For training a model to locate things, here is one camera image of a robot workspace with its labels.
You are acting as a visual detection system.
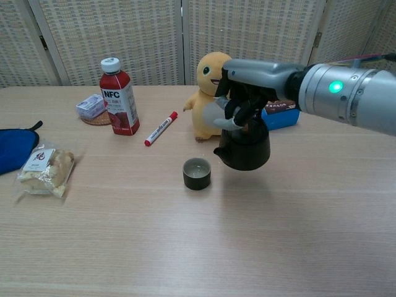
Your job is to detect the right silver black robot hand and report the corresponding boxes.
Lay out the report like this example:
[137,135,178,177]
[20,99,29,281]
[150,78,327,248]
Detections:
[213,58,306,131]

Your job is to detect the black round object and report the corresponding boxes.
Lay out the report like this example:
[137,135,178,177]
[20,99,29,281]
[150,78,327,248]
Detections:
[213,116,272,171]

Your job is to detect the blue cookie box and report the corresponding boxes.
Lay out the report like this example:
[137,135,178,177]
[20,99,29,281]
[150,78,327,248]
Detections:
[261,98,301,131]

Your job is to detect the yellow plush dinosaur toy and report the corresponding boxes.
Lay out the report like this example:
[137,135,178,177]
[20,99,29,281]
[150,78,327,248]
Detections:
[183,51,245,142]

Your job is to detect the red and white marker pen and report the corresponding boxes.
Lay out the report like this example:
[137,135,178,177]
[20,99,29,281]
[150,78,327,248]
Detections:
[144,111,179,147]

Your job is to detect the woven folding screen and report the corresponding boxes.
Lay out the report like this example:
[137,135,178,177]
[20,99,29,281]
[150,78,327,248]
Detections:
[0,0,396,88]

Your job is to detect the red NFC juice bottle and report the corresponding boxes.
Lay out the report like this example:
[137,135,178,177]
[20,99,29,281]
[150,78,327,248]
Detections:
[99,57,140,136]

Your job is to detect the round wooden coaster with packet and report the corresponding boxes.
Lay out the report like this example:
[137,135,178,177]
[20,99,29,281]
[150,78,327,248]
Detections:
[80,110,112,126]

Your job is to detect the small clear plastic box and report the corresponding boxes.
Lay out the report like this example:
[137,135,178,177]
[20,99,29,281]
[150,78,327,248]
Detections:
[75,93,108,119]

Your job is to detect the clear bagged snack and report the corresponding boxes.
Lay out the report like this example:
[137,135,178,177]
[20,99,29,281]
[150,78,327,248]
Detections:
[14,139,82,205]

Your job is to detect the blue folded cloth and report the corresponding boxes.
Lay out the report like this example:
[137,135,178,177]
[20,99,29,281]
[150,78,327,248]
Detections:
[0,120,43,176]

